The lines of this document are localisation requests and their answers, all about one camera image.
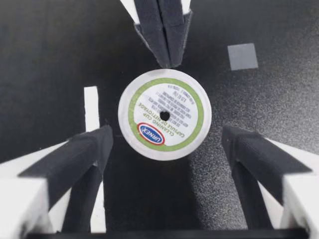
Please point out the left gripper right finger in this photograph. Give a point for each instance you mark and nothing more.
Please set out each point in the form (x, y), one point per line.
(261, 159)

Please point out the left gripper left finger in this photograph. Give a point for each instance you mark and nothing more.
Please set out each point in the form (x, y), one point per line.
(74, 159)

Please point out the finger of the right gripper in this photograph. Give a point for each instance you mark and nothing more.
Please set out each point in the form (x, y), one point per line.
(149, 27)
(175, 30)

